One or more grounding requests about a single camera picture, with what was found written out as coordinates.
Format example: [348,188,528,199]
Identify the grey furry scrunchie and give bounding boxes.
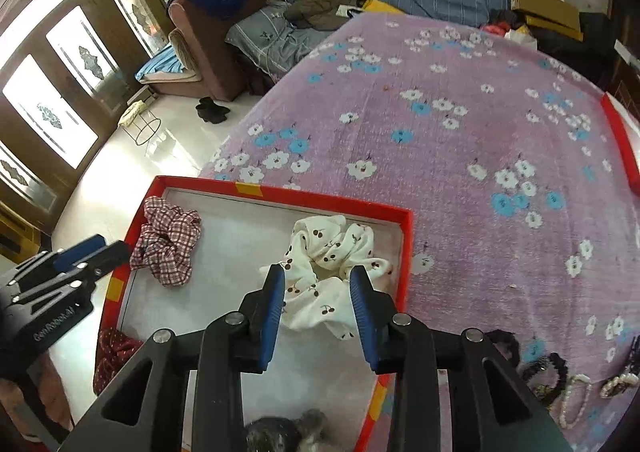
[244,408,328,452]

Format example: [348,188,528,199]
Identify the white cherry print scrunchie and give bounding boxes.
[260,214,396,342]

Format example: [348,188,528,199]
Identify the dark red dotted scrunchie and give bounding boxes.
[95,327,146,395]

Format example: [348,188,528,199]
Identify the black beaded hair tie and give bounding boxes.
[520,352,573,408]

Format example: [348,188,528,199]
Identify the pearl and black hair tie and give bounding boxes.
[599,334,640,399]

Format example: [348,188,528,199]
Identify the black shoes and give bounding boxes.
[195,98,232,125]

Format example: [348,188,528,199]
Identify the grey floral pillow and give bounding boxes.
[225,2,332,79]

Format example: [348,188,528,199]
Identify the yellow bag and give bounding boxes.
[361,0,407,16]

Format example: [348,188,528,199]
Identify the black wire stand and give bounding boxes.
[119,99,162,146]

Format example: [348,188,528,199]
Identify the red plaid scrunchie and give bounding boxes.
[130,197,203,288]

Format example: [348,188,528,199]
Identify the brown cardboard box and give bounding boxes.
[510,0,584,41]

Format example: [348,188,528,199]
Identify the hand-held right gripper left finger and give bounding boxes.
[60,263,287,452]

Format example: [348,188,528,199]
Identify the blue seat cushion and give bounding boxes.
[135,44,202,84]

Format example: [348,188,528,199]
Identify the wooden glass panel door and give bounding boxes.
[0,0,172,235]

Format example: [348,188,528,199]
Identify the person's left forearm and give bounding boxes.
[0,357,73,444]

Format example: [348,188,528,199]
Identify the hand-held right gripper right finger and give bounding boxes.
[349,265,576,452]

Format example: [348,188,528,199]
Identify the white pearl bracelet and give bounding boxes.
[555,373,593,430]

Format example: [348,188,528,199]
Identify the purple floral blanket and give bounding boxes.
[197,12,640,452]

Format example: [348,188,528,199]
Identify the black fabric scrunchie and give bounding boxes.
[485,328,523,365]

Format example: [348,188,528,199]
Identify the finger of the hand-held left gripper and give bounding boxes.
[15,240,132,307]
[12,233,110,285]

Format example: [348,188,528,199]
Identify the red cardboard box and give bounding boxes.
[92,175,415,452]

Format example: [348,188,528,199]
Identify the brown sofa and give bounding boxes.
[167,0,281,104]

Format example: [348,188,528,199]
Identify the brown jacket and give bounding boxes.
[284,0,367,31]

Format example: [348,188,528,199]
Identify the red box lid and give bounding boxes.
[600,93,640,195]

